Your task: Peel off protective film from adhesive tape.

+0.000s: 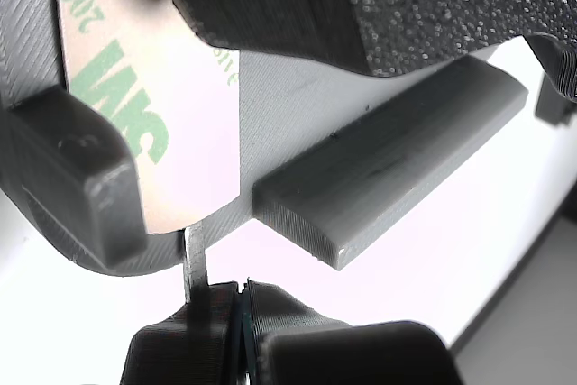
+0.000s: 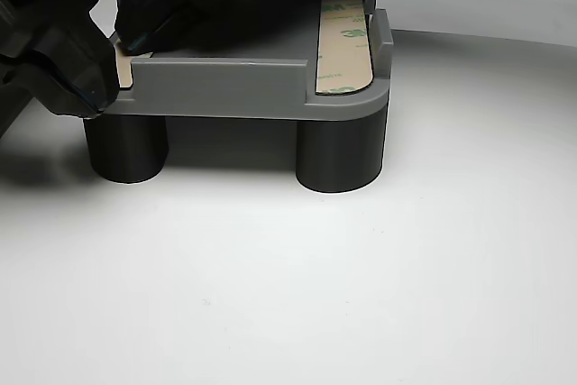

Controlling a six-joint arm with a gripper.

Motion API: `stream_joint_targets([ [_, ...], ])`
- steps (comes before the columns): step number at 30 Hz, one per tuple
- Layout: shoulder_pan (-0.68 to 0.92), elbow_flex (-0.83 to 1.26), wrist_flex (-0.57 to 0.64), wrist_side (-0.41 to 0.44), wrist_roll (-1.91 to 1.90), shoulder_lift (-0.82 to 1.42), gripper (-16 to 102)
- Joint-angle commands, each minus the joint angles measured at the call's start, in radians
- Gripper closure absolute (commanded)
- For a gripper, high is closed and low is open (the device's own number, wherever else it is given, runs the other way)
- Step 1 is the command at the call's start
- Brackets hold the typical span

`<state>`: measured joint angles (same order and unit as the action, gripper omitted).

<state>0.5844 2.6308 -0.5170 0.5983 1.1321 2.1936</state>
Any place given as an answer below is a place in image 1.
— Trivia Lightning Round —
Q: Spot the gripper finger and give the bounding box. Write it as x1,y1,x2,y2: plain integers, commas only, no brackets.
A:
241,275,465,385
143,0,577,103
120,225,240,385

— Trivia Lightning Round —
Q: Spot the gray fixture with dark legs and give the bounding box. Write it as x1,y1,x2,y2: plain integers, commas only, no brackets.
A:
0,0,570,277

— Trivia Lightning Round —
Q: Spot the tan 3M tape liner strip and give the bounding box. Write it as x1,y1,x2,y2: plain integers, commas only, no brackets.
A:
51,0,240,235

